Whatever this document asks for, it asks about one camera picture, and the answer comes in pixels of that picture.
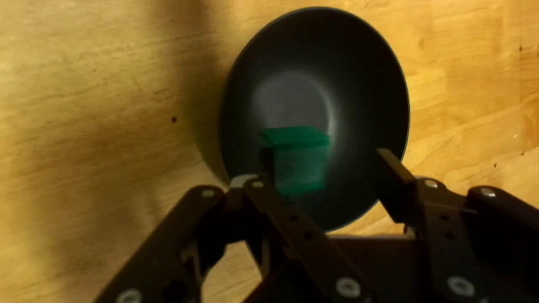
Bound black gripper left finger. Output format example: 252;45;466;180
92;173;374;303

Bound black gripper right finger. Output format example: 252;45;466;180
375;146;539;303

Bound green cube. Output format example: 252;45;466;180
256;126;332;197

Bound black bowl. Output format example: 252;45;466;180
217;5;411;232

